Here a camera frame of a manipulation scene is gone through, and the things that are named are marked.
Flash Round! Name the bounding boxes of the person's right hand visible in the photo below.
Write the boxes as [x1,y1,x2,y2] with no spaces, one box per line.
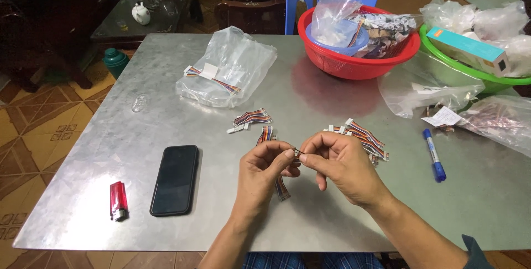
[298,131,394,211]

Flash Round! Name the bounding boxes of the person's left hand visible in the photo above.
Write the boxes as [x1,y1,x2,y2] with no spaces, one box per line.
[234,140,301,222]

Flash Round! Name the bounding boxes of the multicolour ribbon cable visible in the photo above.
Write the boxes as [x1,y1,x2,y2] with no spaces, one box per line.
[256,126,305,202]

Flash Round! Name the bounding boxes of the black smartphone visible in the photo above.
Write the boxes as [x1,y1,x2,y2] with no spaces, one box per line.
[150,145,200,217]

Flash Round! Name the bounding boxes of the blue marker pen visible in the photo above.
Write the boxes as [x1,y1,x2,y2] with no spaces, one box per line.
[422,128,447,183]

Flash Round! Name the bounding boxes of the person's blue plaid trousers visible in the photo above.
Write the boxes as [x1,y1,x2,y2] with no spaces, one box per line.
[242,252,384,269]

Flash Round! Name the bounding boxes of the white paper slip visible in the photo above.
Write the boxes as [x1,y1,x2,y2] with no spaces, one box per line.
[421,105,463,128]

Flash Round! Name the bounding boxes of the empty clear flat bag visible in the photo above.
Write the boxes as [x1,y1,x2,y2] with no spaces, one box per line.
[377,51,485,119]

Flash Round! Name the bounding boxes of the red plastic basket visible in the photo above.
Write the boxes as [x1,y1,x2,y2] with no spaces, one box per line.
[297,5,421,81]

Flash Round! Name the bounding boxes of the blue plastic bowl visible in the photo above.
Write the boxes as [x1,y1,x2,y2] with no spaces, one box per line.
[305,23,370,57]

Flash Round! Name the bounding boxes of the red lighter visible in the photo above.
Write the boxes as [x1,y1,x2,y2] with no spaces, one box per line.
[110,181,129,222]

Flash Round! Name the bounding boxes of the crumpled printed plastic bag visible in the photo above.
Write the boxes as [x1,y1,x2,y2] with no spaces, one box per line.
[350,12,417,60]

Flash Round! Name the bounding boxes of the green plastic basin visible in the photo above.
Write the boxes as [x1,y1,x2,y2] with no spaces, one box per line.
[419,24,531,94]

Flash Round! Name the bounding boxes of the clear bag of white connectors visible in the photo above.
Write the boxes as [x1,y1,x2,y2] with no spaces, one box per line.
[311,0,363,48]

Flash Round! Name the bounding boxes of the clear bag of brown parts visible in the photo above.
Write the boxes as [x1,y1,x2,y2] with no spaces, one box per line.
[456,95,531,158]

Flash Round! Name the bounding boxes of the teal cardboard box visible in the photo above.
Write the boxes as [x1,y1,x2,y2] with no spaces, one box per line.
[426,27,510,78]

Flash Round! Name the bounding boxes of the dark wooden armchair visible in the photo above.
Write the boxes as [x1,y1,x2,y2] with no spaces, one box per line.
[214,0,303,35]

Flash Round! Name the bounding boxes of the green thermos flask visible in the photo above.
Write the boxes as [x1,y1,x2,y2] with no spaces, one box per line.
[102,48,130,80]

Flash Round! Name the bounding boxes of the dark coffee table with glassware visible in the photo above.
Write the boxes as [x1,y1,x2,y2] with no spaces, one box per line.
[90,0,204,51]

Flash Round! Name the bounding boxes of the white ceramic teapot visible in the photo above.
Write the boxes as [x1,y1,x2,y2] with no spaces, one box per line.
[131,2,152,26]

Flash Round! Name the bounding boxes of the heap of clear plastic bags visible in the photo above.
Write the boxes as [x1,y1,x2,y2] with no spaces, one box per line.
[420,0,531,77]

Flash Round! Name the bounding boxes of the dark wooden bench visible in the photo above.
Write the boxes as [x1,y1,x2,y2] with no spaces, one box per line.
[0,0,119,93]

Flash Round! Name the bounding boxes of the large pile of ribbon cables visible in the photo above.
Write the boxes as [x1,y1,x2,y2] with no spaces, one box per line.
[324,118,390,167]

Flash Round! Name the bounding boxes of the small ribbon cable bundle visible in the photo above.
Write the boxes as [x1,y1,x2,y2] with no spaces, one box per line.
[227,108,273,134]

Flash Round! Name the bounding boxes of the clear bag with cable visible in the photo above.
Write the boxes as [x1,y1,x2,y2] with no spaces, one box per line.
[175,26,278,108]

